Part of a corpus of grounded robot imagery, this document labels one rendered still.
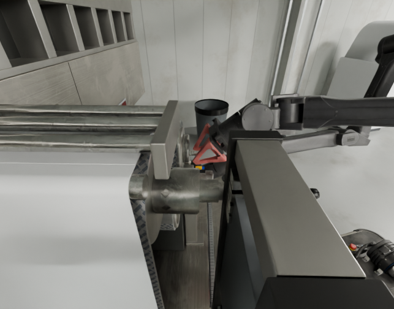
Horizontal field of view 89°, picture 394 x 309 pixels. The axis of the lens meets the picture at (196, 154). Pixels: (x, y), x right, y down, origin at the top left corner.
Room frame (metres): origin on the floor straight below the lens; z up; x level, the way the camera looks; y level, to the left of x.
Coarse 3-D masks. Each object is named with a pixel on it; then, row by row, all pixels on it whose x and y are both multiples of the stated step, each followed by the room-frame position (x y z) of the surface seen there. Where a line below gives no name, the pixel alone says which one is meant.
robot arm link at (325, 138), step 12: (312, 132) 0.63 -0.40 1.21; (324, 132) 0.62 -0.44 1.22; (336, 132) 0.61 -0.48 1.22; (348, 132) 0.61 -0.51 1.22; (288, 144) 0.56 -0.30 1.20; (300, 144) 0.57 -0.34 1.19; (312, 144) 0.58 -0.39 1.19; (324, 144) 0.59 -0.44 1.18; (336, 144) 0.59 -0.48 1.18; (348, 144) 0.58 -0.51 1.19
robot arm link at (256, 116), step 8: (272, 96) 0.42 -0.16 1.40; (280, 96) 0.42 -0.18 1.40; (288, 96) 0.41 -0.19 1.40; (296, 96) 0.41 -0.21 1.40; (256, 104) 0.35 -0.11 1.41; (272, 104) 0.42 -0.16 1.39; (248, 112) 0.35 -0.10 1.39; (256, 112) 0.35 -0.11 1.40; (264, 112) 0.34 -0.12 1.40; (272, 112) 0.34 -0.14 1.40; (248, 120) 0.34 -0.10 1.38; (256, 120) 0.34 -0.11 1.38; (264, 120) 0.34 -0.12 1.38; (272, 120) 0.34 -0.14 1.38; (248, 128) 0.34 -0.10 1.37; (256, 128) 0.34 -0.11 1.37; (264, 128) 0.33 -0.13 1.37; (272, 128) 0.33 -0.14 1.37
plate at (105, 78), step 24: (120, 48) 1.05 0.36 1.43; (48, 72) 0.53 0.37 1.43; (72, 72) 0.63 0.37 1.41; (96, 72) 0.77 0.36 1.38; (120, 72) 0.99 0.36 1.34; (0, 96) 0.38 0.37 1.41; (24, 96) 0.43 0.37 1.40; (48, 96) 0.50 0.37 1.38; (72, 96) 0.59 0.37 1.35; (96, 96) 0.72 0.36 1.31; (120, 96) 0.94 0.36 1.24
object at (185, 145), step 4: (184, 136) 0.46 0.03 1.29; (188, 136) 0.46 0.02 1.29; (184, 140) 0.44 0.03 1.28; (188, 140) 0.44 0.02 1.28; (184, 144) 0.43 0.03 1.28; (188, 144) 0.43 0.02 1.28; (184, 148) 0.43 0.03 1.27; (188, 148) 0.43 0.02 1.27; (184, 152) 0.42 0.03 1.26; (188, 152) 0.43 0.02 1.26; (184, 156) 0.42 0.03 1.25; (188, 156) 0.42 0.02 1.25; (184, 160) 0.42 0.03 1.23; (188, 160) 0.42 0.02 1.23
